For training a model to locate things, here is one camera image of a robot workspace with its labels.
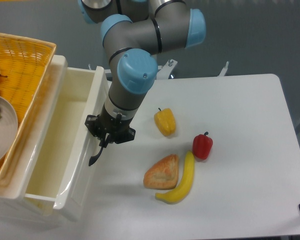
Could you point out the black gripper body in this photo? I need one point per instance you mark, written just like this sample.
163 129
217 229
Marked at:
113 123

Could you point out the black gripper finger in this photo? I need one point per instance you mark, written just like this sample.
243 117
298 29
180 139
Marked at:
119 137
97 129

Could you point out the black top drawer handle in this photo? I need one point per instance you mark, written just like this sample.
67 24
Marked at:
93 159

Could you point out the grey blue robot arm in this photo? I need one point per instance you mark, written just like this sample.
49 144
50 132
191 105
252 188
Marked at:
132 33

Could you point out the white drawer cabinet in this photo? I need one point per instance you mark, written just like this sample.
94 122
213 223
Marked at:
20 200

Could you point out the yellow bell pepper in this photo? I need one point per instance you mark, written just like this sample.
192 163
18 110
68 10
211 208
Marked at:
165 121

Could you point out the triangular bread pastry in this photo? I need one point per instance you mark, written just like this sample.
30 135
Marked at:
164 174

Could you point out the red bell pepper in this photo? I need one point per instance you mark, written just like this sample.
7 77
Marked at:
202 145

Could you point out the yellow banana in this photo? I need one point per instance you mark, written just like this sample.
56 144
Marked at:
177 194

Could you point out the grey plate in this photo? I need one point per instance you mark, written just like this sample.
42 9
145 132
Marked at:
8 126

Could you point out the yellow woven basket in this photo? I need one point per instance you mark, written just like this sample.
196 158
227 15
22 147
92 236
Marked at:
24 61

